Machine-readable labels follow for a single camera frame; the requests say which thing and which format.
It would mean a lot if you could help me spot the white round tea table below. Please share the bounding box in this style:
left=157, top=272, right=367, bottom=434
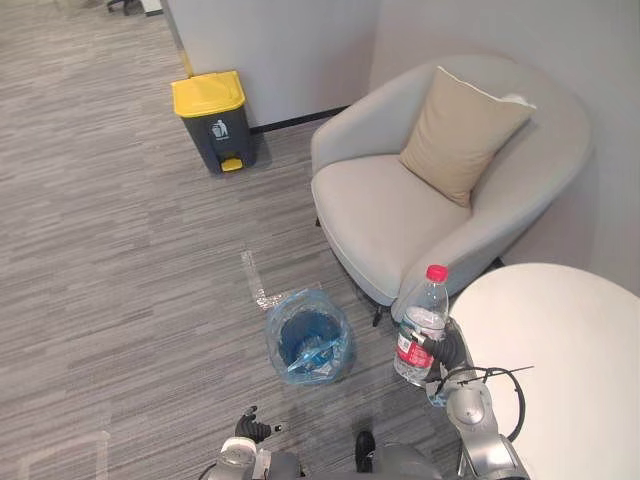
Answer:
left=450, top=262, right=640, bottom=480

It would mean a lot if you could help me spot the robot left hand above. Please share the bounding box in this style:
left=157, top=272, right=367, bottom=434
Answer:
left=235, top=405, right=289, bottom=444

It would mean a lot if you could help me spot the clear tape floor marking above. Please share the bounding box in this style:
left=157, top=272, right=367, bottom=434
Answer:
left=240, top=249, right=287, bottom=311

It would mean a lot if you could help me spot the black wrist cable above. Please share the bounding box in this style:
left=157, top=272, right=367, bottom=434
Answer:
left=457, top=365, right=535, bottom=444

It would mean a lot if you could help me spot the light grey armchair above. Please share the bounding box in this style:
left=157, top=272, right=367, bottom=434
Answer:
left=309, top=54, right=594, bottom=327

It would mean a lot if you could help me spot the beige cushion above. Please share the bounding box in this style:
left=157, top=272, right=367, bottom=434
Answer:
left=398, top=65, right=538, bottom=209

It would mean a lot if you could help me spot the clear plastic bottle red cap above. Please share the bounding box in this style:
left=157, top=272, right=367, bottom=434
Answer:
left=393, top=264, right=450, bottom=387

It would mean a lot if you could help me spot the small bin blue bag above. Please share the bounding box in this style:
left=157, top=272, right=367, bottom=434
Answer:
left=265, top=288, right=359, bottom=387

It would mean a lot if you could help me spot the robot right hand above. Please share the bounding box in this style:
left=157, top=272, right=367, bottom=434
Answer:
left=409, top=320, right=469, bottom=377

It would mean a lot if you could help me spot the grey trash can yellow lid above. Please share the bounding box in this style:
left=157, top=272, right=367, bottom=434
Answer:
left=171, top=70, right=256, bottom=176

